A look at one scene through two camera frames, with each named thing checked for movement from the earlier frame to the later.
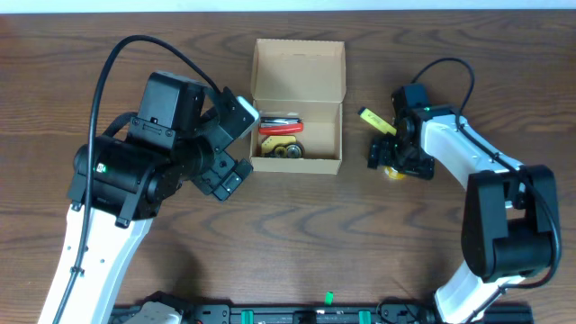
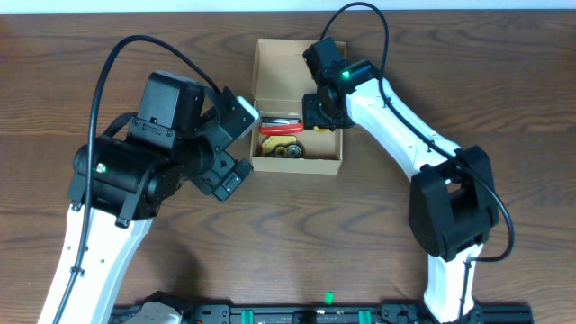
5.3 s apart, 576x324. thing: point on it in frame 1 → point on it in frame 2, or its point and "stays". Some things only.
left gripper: [223, 168] stays
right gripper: [400, 158] → [319, 111]
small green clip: [328, 298] stays
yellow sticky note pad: [271, 141] stays
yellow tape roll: [393, 174] → [317, 130]
